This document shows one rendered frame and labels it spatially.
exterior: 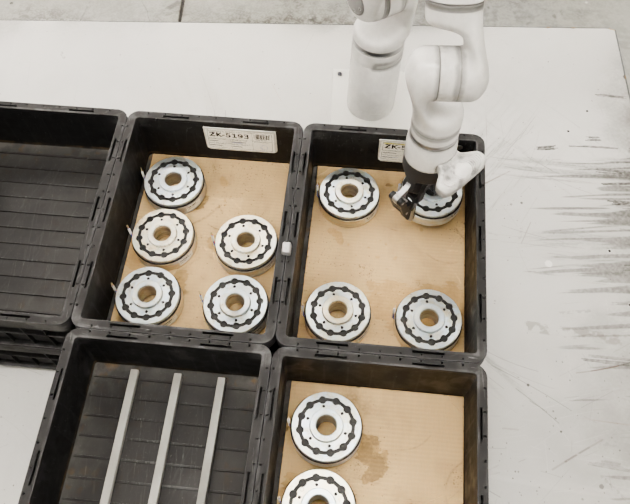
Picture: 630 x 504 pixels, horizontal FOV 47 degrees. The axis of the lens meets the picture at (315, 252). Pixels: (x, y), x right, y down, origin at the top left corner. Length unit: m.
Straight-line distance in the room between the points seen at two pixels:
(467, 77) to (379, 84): 0.43
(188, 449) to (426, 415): 0.35
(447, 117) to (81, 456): 0.71
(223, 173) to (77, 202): 0.26
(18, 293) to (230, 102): 0.60
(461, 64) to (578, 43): 0.85
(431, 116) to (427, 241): 0.31
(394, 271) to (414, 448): 0.29
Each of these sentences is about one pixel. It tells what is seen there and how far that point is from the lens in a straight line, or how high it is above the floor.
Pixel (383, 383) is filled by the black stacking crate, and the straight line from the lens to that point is 1.10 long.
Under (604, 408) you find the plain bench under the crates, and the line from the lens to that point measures 1.33.
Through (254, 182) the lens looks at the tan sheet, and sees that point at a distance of 1.29.
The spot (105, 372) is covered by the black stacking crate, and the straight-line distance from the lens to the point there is 1.18.
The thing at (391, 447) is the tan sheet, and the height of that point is 0.83.
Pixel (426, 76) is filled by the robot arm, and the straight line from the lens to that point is 0.93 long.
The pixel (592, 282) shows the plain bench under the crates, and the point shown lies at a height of 0.70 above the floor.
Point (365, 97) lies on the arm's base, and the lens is 1.37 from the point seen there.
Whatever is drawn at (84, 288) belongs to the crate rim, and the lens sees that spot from 1.13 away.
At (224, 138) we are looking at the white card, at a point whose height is 0.89.
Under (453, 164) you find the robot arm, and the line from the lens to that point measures 1.07.
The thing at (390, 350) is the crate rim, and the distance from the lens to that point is 1.04.
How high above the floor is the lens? 1.89
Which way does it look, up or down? 61 degrees down
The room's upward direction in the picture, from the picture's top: 2 degrees counter-clockwise
